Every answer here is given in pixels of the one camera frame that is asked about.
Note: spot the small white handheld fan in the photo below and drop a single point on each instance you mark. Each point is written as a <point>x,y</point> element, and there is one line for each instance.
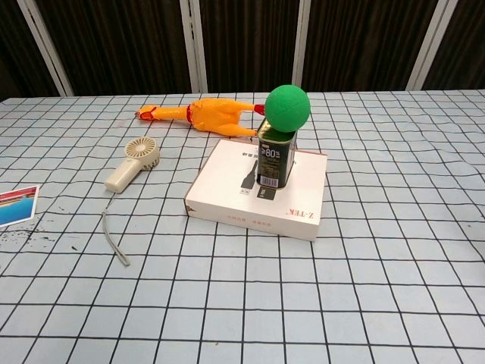
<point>130,165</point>

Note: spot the white cardboard box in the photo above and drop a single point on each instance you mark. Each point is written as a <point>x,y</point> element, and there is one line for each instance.
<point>227,189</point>

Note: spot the dark green tin can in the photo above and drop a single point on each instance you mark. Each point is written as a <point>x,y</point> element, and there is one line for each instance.
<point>273,159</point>

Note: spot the yellow rubber chicken toy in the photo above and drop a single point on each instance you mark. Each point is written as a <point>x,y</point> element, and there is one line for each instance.
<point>212,112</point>

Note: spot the green foam ball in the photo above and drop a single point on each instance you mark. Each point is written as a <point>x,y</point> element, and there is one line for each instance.
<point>287,108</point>

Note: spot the grey checkered tablecloth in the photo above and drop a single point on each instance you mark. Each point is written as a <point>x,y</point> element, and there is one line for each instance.
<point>265,295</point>

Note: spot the blue picture card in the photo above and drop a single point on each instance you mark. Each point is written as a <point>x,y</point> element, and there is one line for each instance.
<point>15,206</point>

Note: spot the white partition frame post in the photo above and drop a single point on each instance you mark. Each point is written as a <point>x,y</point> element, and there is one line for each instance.
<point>430,43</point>
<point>302,41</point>
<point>195,45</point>
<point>45,47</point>

